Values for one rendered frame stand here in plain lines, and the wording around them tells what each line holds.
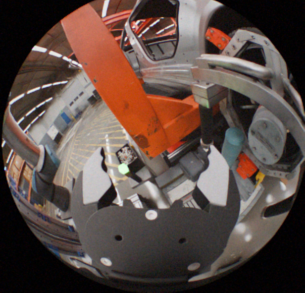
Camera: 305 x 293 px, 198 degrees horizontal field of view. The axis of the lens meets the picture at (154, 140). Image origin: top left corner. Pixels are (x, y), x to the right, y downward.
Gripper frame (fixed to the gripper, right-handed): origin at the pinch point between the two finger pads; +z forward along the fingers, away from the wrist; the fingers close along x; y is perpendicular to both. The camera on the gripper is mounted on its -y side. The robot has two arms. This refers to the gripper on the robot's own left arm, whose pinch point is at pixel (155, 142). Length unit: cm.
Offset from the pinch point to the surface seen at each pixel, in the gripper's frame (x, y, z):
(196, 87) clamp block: 8.4, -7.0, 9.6
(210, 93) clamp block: 10.6, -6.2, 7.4
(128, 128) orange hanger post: -13.1, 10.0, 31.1
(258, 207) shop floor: 101, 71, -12
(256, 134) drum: 23.4, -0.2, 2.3
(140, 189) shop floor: -21, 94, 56
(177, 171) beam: 18, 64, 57
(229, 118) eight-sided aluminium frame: 33.4, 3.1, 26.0
